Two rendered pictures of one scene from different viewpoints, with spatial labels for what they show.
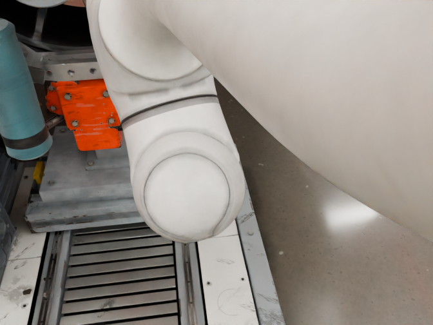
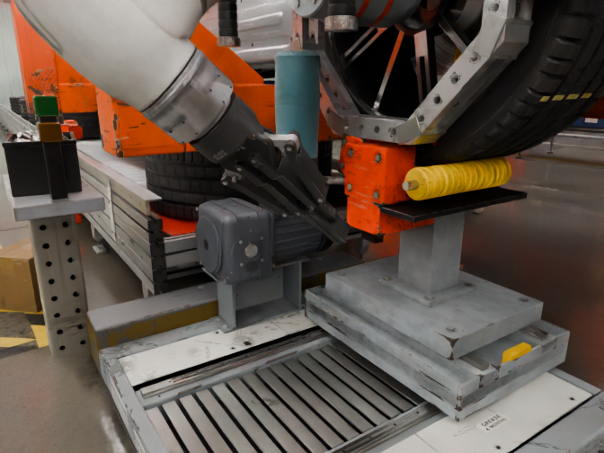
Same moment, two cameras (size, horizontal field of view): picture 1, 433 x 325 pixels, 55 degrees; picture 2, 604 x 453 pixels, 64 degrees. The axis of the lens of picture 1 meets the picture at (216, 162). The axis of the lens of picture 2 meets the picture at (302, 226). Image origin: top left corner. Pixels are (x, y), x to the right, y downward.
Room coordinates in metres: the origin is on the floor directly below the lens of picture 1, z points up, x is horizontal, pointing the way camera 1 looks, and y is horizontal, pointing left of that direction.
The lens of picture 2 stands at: (0.24, -0.51, 0.68)
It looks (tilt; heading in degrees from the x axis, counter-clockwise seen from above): 17 degrees down; 64
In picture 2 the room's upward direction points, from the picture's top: straight up
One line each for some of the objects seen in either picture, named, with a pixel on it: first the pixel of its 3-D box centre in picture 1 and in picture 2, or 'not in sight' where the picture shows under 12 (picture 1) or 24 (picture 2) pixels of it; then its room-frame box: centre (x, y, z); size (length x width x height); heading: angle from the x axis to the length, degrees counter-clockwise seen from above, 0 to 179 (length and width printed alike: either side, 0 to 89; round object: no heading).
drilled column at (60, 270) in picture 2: not in sight; (59, 273); (0.18, 0.81, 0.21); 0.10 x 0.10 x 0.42; 8
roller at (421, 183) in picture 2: not in sight; (460, 177); (0.91, 0.18, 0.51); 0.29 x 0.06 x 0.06; 8
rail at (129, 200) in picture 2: not in sight; (79, 171); (0.27, 1.99, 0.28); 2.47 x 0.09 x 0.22; 98
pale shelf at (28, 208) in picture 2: not in sight; (48, 190); (0.18, 0.78, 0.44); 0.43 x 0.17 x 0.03; 98
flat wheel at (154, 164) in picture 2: not in sight; (240, 167); (0.79, 1.15, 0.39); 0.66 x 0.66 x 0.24
